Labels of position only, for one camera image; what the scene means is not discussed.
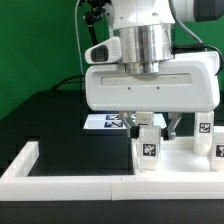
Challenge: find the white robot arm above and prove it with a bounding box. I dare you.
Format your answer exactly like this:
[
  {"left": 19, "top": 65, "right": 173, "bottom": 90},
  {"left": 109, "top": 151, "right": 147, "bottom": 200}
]
[{"left": 85, "top": 0, "right": 224, "bottom": 139}]

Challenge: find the white sheet with markers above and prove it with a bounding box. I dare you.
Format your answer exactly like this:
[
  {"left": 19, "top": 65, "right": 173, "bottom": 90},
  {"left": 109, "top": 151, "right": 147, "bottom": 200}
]
[{"left": 83, "top": 114, "right": 167, "bottom": 130}]

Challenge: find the white square tabletop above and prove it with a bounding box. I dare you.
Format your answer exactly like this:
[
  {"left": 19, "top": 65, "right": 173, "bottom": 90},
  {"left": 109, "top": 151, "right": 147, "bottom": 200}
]
[{"left": 132, "top": 137, "right": 224, "bottom": 174}]

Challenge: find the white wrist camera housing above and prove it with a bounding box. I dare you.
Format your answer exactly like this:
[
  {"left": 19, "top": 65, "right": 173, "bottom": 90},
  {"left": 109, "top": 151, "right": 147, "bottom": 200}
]
[{"left": 85, "top": 37, "right": 122, "bottom": 64}]

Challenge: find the white U-shaped obstacle frame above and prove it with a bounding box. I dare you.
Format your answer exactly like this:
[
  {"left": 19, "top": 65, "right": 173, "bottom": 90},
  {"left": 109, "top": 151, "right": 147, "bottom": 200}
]
[{"left": 0, "top": 142, "right": 224, "bottom": 202}]

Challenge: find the black cable bundle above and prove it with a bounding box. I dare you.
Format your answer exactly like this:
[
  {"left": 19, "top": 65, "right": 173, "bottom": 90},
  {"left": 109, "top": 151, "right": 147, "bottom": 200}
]
[{"left": 49, "top": 0, "right": 106, "bottom": 92}]

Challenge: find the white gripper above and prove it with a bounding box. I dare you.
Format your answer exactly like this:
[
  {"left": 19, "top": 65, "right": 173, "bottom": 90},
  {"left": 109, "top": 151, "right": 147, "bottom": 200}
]
[{"left": 85, "top": 51, "right": 220, "bottom": 141}]

